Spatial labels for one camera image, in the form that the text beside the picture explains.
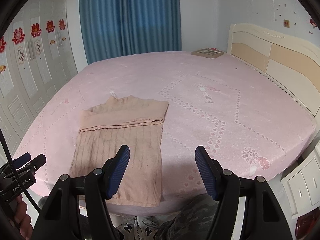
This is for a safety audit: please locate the person's left hand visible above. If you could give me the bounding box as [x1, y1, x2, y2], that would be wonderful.
[14, 194, 33, 239]

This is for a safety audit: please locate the beige knit sweater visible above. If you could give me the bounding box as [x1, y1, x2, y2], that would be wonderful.
[70, 96, 169, 207]

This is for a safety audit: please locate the cream wooden headboard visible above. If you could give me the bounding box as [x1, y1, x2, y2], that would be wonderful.
[227, 23, 319, 118]

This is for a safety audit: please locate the camouflage trouser leg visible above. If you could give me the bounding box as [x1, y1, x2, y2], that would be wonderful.
[153, 194, 219, 239]

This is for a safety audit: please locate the white wardrobe with decals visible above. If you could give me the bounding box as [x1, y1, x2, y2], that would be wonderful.
[1, 0, 78, 154]

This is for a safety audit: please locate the blue curtain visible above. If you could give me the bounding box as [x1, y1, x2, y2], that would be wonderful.
[79, 0, 182, 63]

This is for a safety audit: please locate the white nightstand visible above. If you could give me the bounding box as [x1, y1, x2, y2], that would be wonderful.
[280, 144, 320, 219]

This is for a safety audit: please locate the grey sneaker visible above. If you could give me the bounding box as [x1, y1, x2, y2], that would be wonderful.
[116, 216, 161, 240]

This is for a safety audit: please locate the pink bed sheet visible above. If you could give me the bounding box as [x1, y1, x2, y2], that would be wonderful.
[15, 52, 316, 216]

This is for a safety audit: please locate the red object on floor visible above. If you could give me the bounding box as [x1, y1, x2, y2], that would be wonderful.
[295, 208, 319, 239]

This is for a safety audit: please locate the black cable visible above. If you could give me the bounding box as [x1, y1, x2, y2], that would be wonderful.
[0, 129, 41, 212]

